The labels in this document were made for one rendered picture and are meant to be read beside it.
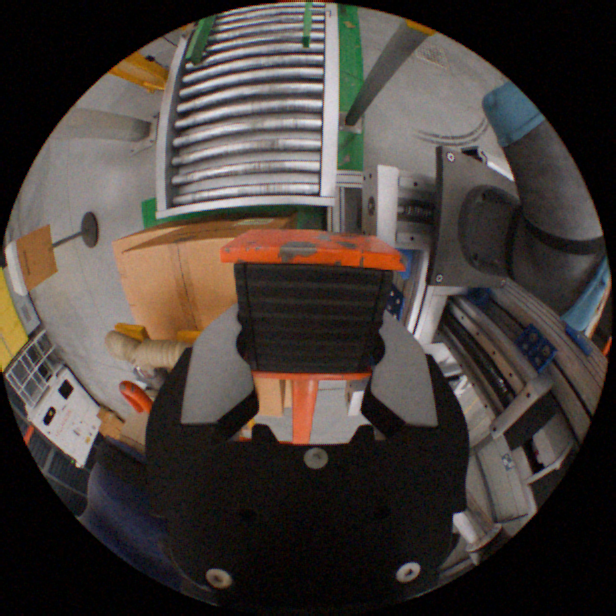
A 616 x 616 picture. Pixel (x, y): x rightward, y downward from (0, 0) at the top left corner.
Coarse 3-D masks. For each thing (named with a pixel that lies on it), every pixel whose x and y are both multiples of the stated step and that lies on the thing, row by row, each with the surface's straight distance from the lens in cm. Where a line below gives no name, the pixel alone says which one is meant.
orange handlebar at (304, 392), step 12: (120, 384) 35; (132, 384) 33; (300, 384) 16; (312, 384) 16; (132, 396) 33; (144, 396) 33; (300, 396) 17; (312, 396) 17; (144, 408) 35; (300, 408) 19; (312, 408) 19; (300, 420) 21; (312, 420) 22; (300, 432) 24
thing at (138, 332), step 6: (120, 324) 48; (126, 324) 47; (132, 324) 46; (120, 330) 47; (126, 330) 45; (132, 330) 44; (138, 330) 42; (144, 330) 42; (132, 336) 45; (138, 336) 43; (144, 336) 43; (138, 372) 48
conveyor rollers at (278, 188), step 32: (256, 32) 122; (192, 64) 118; (224, 64) 107; (256, 64) 103; (320, 64) 102; (224, 96) 95; (224, 128) 86; (256, 128) 83; (288, 128) 82; (320, 128) 81; (192, 160) 90; (288, 160) 77; (192, 192) 88; (224, 192) 80; (256, 192) 77; (288, 192) 75
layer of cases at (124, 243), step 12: (216, 216) 119; (228, 216) 105; (240, 216) 96; (252, 216) 90; (264, 216) 86; (276, 216) 84; (288, 216) 83; (156, 228) 117; (168, 228) 96; (120, 240) 122; (132, 240) 114; (144, 240) 107; (120, 252) 124; (120, 264) 127; (120, 276) 131; (132, 300) 132; (132, 312) 138; (288, 384) 124; (288, 396) 135
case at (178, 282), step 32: (192, 224) 85; (224, 224) 64; (256, 224) 56; (288, 224) 68; (128, 256) 55; (160, 256) 47; (192, 256) 42; (160, 288) 51; (192, 288) 45; (224, 288) 42; (160, 320) 57; (192, 320) 50; (256, 384) 59
